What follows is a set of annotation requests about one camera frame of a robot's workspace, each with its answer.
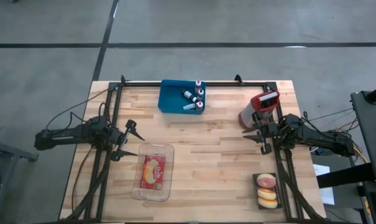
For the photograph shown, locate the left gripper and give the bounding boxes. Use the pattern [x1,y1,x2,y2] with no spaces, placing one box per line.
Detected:
[108,119,146,162]

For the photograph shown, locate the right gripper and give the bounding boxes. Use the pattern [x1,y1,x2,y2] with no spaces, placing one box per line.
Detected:
[242,111,280,156]

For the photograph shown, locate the red steel box grater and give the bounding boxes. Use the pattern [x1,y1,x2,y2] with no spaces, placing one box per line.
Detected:
[238,91,281,130]

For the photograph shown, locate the red snack packet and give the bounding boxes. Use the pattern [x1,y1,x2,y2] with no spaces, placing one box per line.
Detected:
[140,154,166,190]

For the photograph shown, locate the pink glazed toy donut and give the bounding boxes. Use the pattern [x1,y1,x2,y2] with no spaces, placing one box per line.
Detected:
[256,173,277,189]

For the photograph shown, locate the clear plastic container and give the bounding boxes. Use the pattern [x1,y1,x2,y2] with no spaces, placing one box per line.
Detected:
[131,142,175,202]

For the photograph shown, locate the yellow sponge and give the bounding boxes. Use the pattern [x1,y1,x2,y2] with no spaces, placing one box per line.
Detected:
[257,187,278,201]

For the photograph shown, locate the orange glazed toy donut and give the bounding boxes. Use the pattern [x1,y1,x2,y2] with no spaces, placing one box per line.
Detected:
[257,197,278,209]

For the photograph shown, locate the blue plastic bin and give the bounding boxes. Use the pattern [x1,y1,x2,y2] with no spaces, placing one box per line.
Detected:
[158,79,206,115]

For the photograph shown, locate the black perforated tray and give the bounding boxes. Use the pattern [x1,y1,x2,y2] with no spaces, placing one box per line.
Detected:
[252,172,284,211]

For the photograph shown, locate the white paper sheet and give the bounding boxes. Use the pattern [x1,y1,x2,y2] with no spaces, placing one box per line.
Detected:
[313,164,336,206]

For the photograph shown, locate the dark grey equipment cart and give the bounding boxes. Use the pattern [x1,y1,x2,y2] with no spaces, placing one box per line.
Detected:
[351,83,376,187]

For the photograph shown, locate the grey metal stand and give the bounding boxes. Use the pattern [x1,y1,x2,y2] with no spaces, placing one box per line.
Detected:
[0,136,39,224]

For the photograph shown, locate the black aluminium table frame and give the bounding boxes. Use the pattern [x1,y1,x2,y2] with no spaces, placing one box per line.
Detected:
[63,81,327,223]

